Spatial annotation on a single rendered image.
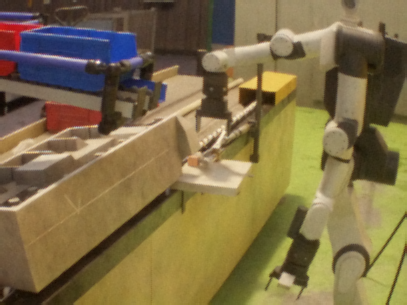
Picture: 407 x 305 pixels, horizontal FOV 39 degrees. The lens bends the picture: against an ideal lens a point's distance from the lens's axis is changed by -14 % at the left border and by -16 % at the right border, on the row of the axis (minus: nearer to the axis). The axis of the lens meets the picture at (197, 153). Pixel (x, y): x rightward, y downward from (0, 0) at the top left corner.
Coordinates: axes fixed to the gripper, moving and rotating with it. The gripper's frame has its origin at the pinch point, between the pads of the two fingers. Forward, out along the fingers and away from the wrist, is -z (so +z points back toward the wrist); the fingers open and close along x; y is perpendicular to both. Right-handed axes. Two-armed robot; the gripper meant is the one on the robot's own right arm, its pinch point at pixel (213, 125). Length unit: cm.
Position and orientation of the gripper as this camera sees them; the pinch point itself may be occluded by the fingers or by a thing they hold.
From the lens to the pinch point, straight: 228.6
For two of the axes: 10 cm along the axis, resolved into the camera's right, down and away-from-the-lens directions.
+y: -3.3, 2.4, -9.1
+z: 0.5, -9.6, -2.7
